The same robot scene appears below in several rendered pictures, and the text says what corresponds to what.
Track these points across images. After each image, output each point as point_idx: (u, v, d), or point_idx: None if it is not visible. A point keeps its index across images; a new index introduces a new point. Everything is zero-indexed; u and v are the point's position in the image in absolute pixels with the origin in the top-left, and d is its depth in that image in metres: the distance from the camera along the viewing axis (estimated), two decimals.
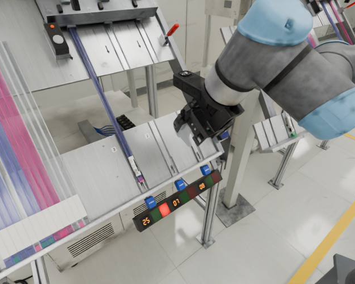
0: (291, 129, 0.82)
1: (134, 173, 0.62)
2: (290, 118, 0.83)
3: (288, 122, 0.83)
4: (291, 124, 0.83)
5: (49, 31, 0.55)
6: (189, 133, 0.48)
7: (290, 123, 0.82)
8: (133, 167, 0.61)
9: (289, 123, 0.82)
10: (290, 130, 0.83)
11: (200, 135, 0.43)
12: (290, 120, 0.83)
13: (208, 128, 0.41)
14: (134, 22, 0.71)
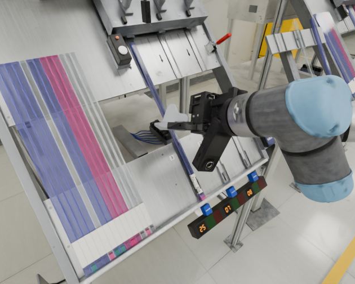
0: None
1: (196, 191, 0.62)
2: None
3: None
4: None
5: (114, 43, 0.56)
6: None
7: None
8: (195, 185, 0.62)
9: None
10: None
11: None
12: None
13: None
14: (183, 31, 0.72)
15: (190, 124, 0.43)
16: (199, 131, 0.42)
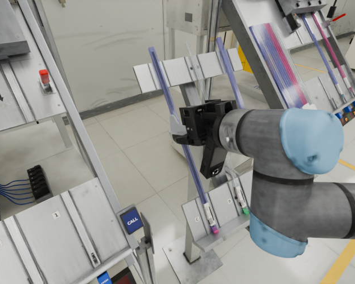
0: (242, 204, 0.59)
1: (208, 222, 0.55)
2: (240, 187, 0.59)
3: (237, 194, 0.59)
4: (241, 196, 0.59)
5: None
6: None
7: (240, 195, 0.59)
8: (208, 216, 0.55)
9: (239, 196, 0.59)
10: (240, 205, 0.59)
11: None
12: (240, 191, 0.59)
13: None
14: None
15: (184, 140, 0.44)
16: (198, 145, 0.43)
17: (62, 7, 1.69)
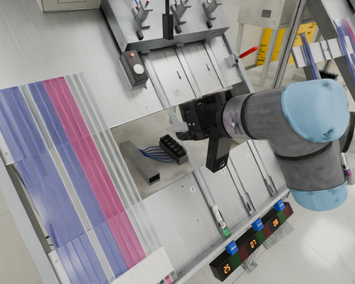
0: (221, 225, 0.54)
1: (343, 167, 0.72)
2: (217, 207, 0.55)
3: (215, 214, 0.55)
4: (219, 217, 0.54)
5: (129, 61, 0.48)
6: None
7: (218, 216, 0.54)
8: (345, 162, 0.72)
9: (218, 217, 0.54)
10: (220, 226, 0.55)
11: None
12: (218, 211, 0.55)
13: None
14: (202, 43, 0.65)
15: (186, 136, 0.44)
16: (201, 140, 0.43)
17: None
